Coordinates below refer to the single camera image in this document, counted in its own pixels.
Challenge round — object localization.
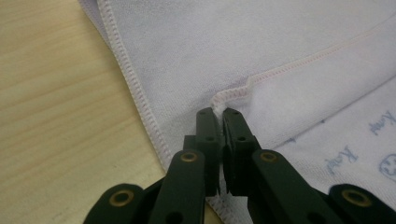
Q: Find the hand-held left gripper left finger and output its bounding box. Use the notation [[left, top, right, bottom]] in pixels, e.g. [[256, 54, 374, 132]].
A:
[[183, 106, 224, 198]]

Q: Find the white cloth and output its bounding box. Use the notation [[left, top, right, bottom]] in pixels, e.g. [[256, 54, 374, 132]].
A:
[[78, 0, 396, 224]]

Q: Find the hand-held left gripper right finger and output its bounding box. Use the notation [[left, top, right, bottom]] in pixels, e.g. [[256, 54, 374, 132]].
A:
[[221, 107, 262, 198]]

